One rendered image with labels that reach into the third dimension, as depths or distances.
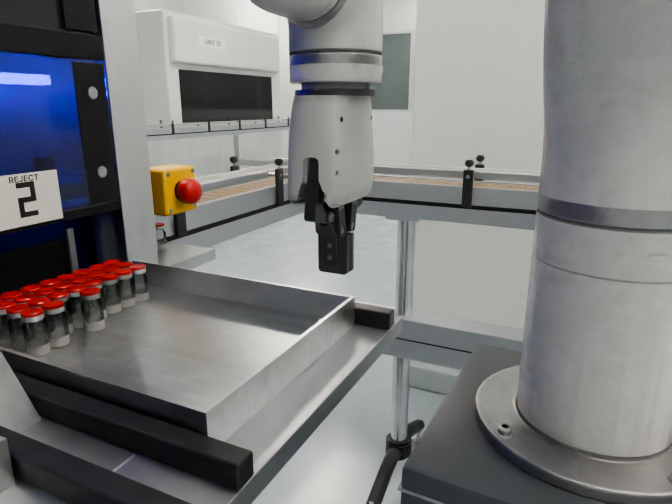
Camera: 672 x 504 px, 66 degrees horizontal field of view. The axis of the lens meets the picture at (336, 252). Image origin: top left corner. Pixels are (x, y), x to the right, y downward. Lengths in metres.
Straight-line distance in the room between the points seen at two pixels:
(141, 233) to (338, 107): 0.44
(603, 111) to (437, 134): 1.59
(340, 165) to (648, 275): 0.25
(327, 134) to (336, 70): 0.05
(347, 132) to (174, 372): 0.27
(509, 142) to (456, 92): 0.25
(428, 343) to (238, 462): 1.15
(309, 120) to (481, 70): 1.50
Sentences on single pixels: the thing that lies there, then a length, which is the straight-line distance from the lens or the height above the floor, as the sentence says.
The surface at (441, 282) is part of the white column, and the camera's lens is 2.05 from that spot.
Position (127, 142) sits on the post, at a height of 1.07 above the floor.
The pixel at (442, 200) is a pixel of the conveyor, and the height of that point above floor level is 0.90.
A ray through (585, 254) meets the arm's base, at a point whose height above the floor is 1.02.
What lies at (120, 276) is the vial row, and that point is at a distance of 0.69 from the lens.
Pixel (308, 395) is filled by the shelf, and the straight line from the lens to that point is 0.48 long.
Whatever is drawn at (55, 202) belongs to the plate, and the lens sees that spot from 0.72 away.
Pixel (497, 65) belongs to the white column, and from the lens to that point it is 1.92.
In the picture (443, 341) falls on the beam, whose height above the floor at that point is 0.51.
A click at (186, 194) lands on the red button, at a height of 0.99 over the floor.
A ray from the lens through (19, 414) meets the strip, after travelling 0.49.
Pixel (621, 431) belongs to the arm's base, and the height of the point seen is 0.90.
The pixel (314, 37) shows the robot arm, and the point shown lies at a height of 1.18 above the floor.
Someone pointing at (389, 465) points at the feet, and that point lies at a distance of 1.65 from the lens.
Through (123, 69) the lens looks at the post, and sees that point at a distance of 0.80.
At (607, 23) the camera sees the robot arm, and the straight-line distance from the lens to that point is 0.35.
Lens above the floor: 1.12
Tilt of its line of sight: 16 degrees down
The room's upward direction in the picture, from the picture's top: straight up
